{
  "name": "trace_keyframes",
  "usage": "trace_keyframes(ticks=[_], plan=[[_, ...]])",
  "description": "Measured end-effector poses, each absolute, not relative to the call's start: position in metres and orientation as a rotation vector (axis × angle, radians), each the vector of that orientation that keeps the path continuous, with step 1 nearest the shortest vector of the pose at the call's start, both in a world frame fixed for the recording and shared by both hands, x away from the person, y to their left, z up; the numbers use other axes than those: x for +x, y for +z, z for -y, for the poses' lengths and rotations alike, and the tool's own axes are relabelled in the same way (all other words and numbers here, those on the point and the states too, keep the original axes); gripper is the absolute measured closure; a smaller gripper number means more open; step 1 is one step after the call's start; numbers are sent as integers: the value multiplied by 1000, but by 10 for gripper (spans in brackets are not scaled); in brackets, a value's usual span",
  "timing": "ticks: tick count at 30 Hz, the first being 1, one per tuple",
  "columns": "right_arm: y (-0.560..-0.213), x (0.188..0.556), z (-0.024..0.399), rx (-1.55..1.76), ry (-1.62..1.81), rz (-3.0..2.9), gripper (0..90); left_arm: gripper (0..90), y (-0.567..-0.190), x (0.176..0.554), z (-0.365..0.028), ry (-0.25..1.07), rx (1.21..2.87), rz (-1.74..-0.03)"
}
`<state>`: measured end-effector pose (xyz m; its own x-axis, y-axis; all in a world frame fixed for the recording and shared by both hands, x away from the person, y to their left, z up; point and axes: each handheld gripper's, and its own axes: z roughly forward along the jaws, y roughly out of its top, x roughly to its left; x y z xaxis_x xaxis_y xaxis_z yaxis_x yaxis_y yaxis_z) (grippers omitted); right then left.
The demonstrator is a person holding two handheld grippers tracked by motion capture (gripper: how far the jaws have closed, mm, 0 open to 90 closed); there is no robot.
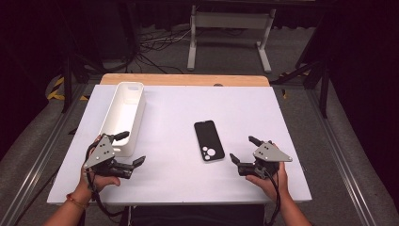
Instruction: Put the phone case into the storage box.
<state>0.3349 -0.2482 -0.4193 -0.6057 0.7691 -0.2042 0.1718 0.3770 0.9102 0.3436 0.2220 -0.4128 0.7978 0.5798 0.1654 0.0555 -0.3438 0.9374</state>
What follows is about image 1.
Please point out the person's left hand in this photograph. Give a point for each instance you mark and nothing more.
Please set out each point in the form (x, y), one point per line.
(100, 182)

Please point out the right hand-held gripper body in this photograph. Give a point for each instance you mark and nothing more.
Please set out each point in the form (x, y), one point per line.
(269, 154)

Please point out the yellow black floor tape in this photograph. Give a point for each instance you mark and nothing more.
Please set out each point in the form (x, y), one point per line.
(56, 91)

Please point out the person's right hand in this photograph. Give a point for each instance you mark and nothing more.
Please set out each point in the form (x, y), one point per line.
(271, 186)

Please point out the white plastic storage bin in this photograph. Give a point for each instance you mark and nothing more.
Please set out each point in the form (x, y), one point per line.
(124, 116)

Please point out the white table board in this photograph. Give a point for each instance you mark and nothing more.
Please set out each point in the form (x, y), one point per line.
(175, 106)

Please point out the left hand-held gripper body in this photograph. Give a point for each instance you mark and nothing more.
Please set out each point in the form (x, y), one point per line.
(101, 153)

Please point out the aluminium floor rail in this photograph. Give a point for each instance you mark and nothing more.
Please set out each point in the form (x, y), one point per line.
(34, 163)
(342, 157)

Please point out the black phone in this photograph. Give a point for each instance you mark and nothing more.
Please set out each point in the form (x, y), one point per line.
(208, 138)

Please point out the black tripod stand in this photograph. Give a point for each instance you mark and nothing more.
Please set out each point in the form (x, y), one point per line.
(67, 78)

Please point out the white metal stand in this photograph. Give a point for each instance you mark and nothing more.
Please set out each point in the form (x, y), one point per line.
(232, 20)

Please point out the black metal stand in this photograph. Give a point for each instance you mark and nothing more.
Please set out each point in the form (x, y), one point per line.
(323, 84)

